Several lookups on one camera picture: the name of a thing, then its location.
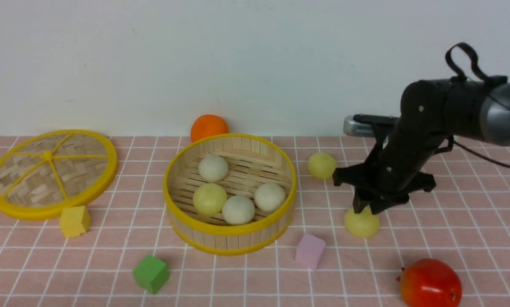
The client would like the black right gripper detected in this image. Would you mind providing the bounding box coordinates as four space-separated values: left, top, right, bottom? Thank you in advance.
333 128 446 214

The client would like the yellow bun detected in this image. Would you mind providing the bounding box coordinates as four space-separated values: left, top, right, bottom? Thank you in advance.
344 206 380 238
307 152 337 180
193 183 228 216

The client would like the white bun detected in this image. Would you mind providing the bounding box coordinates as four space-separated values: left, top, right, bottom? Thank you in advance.
254 182 287 213
221 195 255 225
198 155 229 183

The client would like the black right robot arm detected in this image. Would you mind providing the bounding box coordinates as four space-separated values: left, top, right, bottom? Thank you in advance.
333 79 510 214

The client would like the yellow bamboo steamer tray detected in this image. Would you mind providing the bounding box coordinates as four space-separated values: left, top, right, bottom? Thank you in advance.
163 133 297 256

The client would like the yellow bamboo steamer lid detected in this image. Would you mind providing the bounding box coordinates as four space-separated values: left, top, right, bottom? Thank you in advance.
0 130 119 221

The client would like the pink cube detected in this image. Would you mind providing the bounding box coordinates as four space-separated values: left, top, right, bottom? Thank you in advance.
294 233 326 271

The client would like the red tomato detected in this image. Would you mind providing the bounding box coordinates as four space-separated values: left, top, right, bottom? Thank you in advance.
397 258 462 307

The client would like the orange fruit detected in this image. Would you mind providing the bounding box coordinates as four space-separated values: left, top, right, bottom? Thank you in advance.
190 114 229 142

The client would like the green cube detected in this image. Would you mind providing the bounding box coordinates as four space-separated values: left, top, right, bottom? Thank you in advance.
132 254 171 295

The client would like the pink checkered tablecloth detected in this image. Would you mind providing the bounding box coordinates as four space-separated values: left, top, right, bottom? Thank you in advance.
0 136 510 307

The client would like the yellow cube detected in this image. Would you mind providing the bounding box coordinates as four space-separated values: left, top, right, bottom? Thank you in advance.
59 206 91 238

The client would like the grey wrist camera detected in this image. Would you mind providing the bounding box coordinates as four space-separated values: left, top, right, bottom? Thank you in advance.
343 113 399 138

